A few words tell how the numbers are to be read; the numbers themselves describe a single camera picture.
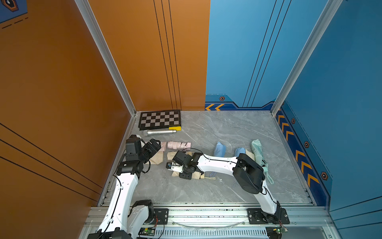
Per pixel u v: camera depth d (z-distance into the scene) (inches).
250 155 36.3
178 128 42.7
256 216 28.5
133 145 22.8
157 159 36.2
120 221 15.9
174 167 30.6
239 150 36.9
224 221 28.6
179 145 38.0
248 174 20.2
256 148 37.0
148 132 40.7
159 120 43.8
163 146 38.0
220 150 37.3
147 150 27.3
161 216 29.0
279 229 27.5
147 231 28.3
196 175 32.6
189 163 25.8
